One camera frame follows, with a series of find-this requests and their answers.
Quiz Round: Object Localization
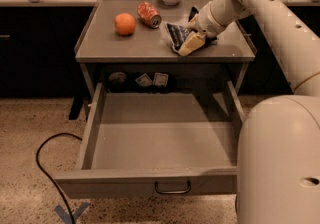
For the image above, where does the orange fruit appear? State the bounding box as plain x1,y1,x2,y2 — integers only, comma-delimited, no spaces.
115,13,136,36

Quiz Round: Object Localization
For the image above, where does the blue tape cross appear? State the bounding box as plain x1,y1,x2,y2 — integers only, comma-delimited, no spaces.
54,202,90,224

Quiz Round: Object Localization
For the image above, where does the black floor cable left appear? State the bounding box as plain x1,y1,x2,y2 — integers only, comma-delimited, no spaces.
35,132,84,224

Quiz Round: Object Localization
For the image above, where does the blue chip bag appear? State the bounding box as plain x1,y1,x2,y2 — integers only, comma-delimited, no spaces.
159,5,219,54

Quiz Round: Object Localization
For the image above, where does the orange soda can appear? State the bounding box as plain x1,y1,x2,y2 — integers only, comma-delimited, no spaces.
137,2,162,29

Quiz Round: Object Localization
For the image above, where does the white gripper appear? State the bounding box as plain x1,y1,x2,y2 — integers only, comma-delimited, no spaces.
178,1,226,56

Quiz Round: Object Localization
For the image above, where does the dark round object under table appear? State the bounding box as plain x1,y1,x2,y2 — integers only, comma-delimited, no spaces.
108,72,127,91

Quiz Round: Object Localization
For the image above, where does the black drawer handle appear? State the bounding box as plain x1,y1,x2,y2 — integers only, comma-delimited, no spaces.
154,181,191,195

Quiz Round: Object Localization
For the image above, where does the grey open top drawer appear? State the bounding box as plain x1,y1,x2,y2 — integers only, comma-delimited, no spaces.
55,82,244,198

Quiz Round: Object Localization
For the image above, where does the white tag left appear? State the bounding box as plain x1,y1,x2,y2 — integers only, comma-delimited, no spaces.
135,73,153,88

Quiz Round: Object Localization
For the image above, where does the white tag right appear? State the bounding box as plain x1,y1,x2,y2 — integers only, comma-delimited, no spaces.
153,73,169,87

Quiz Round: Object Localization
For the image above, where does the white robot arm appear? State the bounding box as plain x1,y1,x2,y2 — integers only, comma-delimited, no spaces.
189,0,320,224

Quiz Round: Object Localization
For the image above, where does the white tag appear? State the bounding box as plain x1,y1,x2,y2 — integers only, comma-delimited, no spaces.
153,73,169,87
135,73,153,88

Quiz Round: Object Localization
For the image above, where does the grey metal cabinet table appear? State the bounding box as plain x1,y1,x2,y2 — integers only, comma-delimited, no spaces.
76,0,255,94

